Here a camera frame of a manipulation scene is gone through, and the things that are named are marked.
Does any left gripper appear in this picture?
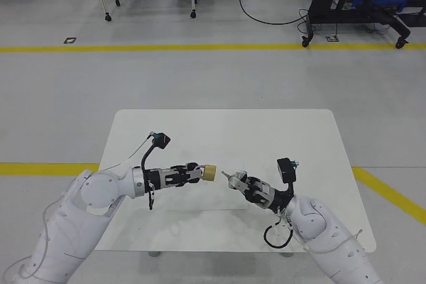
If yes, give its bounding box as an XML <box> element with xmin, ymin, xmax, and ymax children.
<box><xmin>131</xmin><ymin>162</ymin><xmax>204</xmax><ymax>199</ymax></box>

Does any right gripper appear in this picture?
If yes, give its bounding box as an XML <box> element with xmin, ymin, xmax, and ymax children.
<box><xmin>227</xmin><ymin>170</ymin><xmax>293</xmax><ymax>214</ymax></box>

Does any brass padlock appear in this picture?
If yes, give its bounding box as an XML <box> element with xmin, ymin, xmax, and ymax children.
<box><xmin>202</xmin><ymin>164</ymin><xmax>217</xmax><ymax>182</ymax></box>

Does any black wheeled cart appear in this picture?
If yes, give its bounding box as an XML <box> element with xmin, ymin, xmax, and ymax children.
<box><xmin>300</xmin><ymin>0</ymin><xmax>426</xmax><ymax>50</ymax></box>

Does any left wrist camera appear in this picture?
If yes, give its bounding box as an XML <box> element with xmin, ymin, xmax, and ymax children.
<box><xmin>140</xmin><ymin>131</ymin><xmax>172</xmax><ymax>172</ymax></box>

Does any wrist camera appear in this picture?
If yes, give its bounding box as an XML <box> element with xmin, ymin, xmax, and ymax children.
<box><xmin>140</xmin><ymin>131</ymin><xmax>172</xmax><ymax>172</ymax></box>
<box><xmin>276</xmin><ymin>157</ymin><xmax>300</xmax><ymax>200</ymax></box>

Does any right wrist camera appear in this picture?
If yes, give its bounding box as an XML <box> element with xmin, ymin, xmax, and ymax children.
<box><xmin>276</xmin><ymin>157</ymin><xmax>300</xmax><ymax>200</ymax></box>

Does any long black floor cable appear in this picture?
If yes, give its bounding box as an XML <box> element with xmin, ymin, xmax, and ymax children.
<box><xmin>238</xmin><ymin>0</ymin><xmax>308</xmax><ymax>26</ymax></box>

